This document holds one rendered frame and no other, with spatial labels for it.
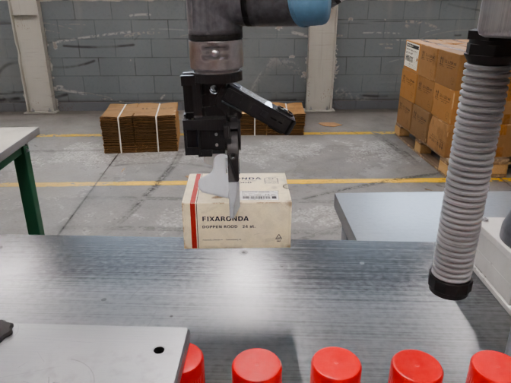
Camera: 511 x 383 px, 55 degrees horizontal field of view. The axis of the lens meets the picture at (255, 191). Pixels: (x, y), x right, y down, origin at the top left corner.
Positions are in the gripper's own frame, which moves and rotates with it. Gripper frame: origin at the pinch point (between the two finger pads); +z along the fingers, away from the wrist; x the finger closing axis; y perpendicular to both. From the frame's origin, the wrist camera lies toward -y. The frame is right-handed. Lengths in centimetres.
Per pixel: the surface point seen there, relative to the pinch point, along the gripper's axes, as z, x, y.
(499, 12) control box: -29, 43, -16
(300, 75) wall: 63, -499, -69
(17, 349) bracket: -14, 51, 10
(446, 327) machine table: 18.1, 10.5, -31.6
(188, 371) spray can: -8.1, 46.5, 2.6
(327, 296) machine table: 17.7, 1.9, -14.6
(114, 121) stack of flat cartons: 70, -337, 108
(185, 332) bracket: -14, 50, 2
